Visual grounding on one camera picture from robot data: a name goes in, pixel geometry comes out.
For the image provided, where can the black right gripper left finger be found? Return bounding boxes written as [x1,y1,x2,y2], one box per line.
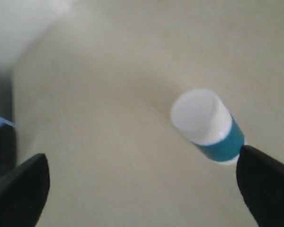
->
[0,153,50,227]

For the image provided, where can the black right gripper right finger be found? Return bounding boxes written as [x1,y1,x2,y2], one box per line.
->
[236,145,284,227]

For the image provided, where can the white teal pill bottle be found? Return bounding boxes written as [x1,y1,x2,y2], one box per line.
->
[170,89,246,165]

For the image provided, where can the blue black object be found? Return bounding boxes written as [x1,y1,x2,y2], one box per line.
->
[0,117,17,177]

